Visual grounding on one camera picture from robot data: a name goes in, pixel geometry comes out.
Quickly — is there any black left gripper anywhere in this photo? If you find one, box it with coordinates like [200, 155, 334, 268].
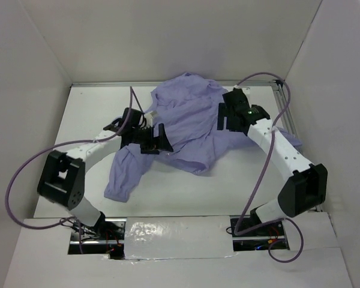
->
[131, 123, 173, 155]

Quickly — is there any lavender zip jacket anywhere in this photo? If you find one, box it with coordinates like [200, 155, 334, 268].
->
[103, 71, 303, 203]

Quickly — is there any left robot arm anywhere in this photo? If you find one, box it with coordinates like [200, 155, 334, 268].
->
[37, 107, 173, 239]

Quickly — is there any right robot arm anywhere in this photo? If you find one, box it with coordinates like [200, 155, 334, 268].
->
[217, 88, 328, 235]

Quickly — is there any white taped front panel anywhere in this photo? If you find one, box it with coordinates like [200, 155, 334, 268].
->
[124, 216, 235, 260]

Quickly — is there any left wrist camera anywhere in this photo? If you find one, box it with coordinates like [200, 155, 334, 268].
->
[143, 110, 157, 127]

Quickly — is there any aluminium frame rail back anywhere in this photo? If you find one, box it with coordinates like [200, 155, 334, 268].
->
[71, 79, 277, 89]

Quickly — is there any aluminium frame rail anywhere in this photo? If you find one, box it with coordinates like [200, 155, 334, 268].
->
[71, 79, 277, 89]
[274, 80, 328, 216]

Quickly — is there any aluminium frame rail right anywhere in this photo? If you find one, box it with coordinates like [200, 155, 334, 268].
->
[274, 80, 328, 216]

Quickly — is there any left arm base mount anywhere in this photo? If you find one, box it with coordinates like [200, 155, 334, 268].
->
[62, 218, 127, 260]

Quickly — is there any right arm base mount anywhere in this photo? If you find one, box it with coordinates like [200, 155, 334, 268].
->
[226, 215, 289, 251]

